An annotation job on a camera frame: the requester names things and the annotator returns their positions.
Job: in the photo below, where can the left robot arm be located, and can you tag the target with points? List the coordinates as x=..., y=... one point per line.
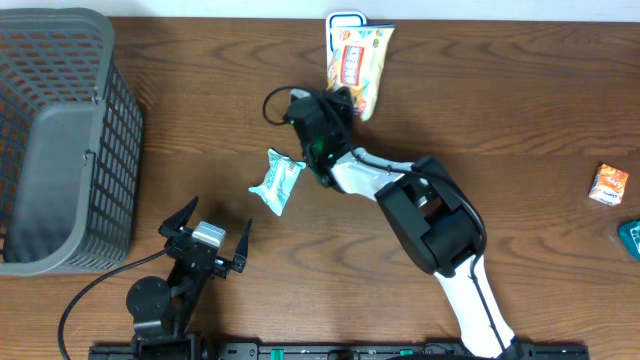
x=162, y=308

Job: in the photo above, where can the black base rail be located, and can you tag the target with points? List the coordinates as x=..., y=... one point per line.
x=340, y=351

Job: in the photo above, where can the white barcode scanner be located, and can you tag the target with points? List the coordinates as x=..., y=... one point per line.
x=340, y=19

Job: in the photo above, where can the cream snack bag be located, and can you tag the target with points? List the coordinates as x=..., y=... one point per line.
x=357, y=63

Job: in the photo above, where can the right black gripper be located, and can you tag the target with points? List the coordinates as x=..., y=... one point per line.
x=343, y=102

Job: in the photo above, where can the grey plastic mesh basket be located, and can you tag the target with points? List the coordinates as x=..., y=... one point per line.
x=71, y=141

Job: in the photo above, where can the teal snack packet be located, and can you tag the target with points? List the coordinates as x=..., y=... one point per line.
x=279, y=181

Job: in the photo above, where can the blue mouthwash bottle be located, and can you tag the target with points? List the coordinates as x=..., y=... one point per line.
x=629, y=236

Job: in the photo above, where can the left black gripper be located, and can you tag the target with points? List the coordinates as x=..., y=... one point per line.
x=171, y=226

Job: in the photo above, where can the orange tissue pack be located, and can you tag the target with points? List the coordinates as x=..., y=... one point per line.
x=609, y=185

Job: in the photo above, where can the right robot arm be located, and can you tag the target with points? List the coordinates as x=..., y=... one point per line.
x=435, y=223

